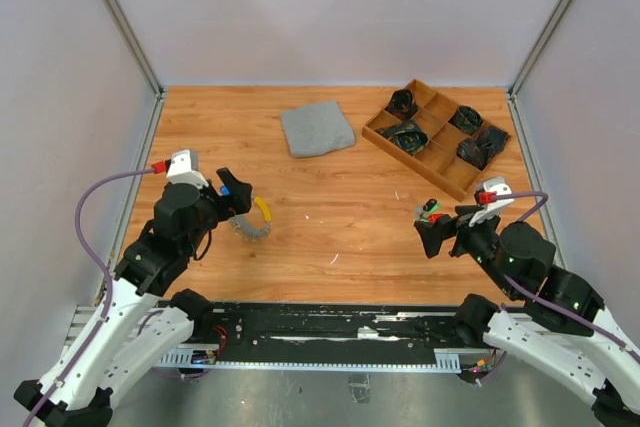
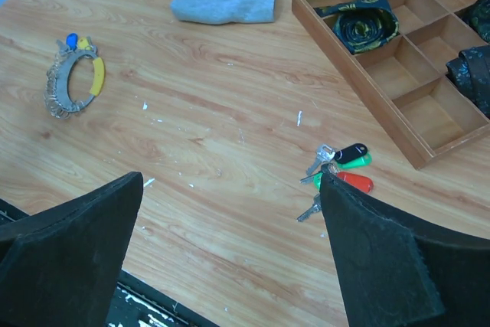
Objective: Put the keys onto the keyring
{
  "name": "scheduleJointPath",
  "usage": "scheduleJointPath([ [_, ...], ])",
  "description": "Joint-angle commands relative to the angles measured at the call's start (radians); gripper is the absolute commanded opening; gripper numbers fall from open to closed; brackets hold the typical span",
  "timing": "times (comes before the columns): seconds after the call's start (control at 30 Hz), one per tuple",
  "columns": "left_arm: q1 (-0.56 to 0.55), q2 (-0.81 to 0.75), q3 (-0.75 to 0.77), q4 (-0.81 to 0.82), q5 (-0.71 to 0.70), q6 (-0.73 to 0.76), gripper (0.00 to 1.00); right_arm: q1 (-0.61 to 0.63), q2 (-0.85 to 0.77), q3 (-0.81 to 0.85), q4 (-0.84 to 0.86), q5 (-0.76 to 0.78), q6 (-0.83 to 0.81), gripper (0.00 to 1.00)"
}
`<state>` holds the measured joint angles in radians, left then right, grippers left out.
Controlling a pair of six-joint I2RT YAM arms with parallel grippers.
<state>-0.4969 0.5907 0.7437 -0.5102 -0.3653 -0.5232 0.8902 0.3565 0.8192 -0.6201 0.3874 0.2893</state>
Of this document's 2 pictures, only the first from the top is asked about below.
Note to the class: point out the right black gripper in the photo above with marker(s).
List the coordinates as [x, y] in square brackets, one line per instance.
[447, 225]

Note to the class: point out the green capped key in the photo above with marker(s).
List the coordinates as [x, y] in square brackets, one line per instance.
[421, 216]

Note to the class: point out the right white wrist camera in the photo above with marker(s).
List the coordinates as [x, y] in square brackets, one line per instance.
[492, 197]

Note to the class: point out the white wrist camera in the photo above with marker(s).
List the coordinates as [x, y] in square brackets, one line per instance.
[492, 197]
[184, 169]

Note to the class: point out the red capped key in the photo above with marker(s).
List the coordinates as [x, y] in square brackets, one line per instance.
[433, 218]

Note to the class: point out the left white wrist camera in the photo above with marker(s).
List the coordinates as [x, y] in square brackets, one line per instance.
[184, 169]

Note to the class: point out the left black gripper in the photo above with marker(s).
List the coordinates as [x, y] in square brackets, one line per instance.
[239, 200]

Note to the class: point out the folded grey cloth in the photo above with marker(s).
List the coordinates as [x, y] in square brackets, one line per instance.
[316, 129]

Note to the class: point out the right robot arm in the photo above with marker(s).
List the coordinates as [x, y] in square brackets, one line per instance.
[575, 340]

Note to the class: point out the black capped key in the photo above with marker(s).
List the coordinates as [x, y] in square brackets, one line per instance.
[430, 205]

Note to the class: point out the rolled dark tie top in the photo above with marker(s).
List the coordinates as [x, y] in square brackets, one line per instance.
[402, 104]

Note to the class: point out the rolled dark tie lower right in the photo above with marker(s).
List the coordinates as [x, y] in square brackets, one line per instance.
[480, 151]

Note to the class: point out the rolled dark tie centre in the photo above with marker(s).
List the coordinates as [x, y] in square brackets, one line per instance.
[407, 135]

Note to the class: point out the wooden compartment tray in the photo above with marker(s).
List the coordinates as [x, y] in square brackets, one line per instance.
[438, 162]

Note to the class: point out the rolled dark tie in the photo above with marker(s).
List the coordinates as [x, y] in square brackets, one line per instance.
[466, 119]
[402, 104]
[407, 135]
[480, 151]

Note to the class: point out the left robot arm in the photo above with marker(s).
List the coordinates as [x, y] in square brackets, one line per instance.
[104, 362]

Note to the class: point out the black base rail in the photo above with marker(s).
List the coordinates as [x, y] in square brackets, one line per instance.
[301, 335]

